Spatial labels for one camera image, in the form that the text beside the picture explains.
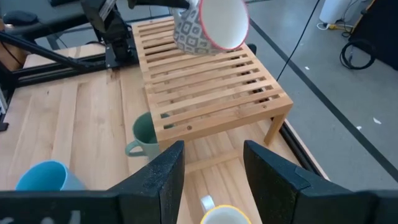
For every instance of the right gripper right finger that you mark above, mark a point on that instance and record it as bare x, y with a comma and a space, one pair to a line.
280, 193

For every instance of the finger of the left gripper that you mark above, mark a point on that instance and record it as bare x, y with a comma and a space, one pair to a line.
158, 3

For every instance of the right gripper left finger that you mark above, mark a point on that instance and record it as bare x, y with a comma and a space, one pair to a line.
155, 193

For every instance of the red swirl pattern mug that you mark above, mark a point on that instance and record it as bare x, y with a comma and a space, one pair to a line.
225, 217

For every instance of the green mug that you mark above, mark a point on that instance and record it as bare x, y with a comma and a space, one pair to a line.
143, 130

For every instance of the grey diamond pattern mug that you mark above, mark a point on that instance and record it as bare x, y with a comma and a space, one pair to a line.
224, 23

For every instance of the blue mug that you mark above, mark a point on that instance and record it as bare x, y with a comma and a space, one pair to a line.
43, 177

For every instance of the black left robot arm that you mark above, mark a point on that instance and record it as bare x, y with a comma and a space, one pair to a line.
109, 28

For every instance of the grey desk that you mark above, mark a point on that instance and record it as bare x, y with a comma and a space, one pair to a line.
62, 12

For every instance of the slatted wooden rack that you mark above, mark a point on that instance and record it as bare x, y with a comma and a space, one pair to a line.
211, 90

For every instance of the black computer mouse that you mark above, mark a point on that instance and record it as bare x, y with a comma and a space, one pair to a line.
20, 18

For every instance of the brown curved wooden object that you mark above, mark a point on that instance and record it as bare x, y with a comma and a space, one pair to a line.
12, 56

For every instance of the yellow plug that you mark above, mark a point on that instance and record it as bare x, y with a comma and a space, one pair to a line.
335, 27

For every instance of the white floor device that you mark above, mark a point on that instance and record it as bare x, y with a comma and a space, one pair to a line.
334, 11

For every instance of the black case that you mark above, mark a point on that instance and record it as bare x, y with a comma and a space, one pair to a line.
382, 31

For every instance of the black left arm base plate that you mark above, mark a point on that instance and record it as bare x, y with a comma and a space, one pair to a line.
121, 60

